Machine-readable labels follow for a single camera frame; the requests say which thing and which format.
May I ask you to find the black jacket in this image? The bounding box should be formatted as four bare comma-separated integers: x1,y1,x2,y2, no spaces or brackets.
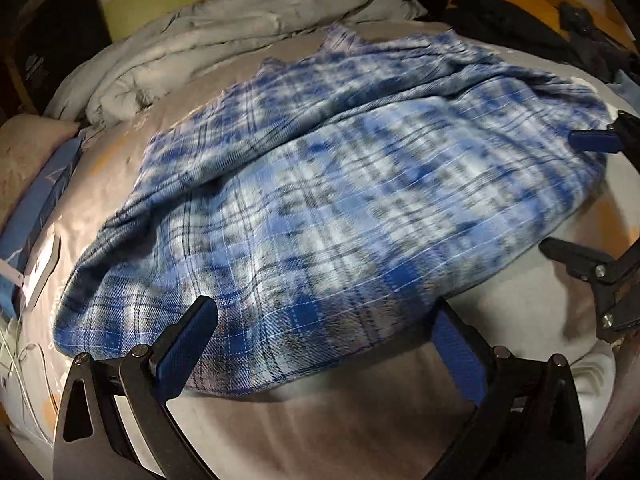
444,0,640,87

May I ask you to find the grey crumpled duvet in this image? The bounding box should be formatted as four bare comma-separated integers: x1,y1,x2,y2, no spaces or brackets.
45,0,427,124

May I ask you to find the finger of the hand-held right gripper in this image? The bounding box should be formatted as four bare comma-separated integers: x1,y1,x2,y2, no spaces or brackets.
569,110,640,155
540,237,640,345

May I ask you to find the blue plaid flannel shirt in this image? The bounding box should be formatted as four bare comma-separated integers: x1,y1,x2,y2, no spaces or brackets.
52,22,614,401

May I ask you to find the light blue cloth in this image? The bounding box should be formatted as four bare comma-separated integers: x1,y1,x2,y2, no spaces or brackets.
607,70,640,112

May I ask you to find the white card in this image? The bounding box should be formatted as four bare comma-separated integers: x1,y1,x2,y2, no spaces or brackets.
22,235,62,312

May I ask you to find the white cable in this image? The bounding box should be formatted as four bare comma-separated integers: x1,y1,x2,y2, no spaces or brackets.
0,310,56,441

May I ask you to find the beige pillow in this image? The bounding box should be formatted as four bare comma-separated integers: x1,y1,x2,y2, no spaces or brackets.
0,112,81,226

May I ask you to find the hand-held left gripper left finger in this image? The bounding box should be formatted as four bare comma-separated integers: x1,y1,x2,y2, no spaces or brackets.
52,296,219,480

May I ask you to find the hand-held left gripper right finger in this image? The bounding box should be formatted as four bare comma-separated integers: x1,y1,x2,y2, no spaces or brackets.
432,300,587,480

